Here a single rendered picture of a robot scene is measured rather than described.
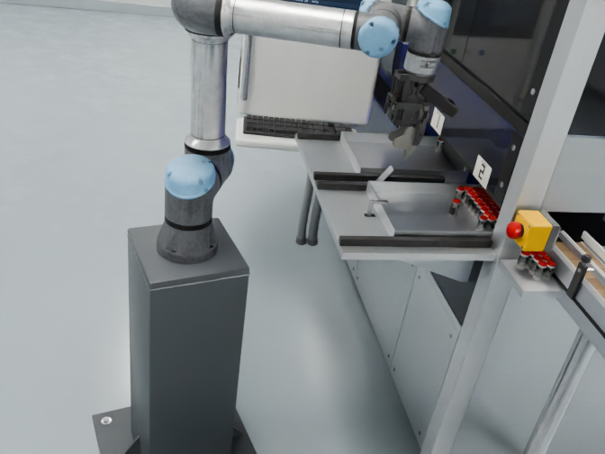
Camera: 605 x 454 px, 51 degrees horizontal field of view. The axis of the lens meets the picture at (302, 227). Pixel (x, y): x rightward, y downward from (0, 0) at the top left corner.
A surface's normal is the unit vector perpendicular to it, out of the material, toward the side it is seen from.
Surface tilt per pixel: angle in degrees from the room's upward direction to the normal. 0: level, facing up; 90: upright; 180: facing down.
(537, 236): 90
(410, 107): 90
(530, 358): 90
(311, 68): 90
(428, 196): 0
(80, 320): 0
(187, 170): 7
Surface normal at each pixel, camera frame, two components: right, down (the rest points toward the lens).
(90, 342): 0.12, -0.85
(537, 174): 0.17, 0.53
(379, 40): -0.18, 0.49
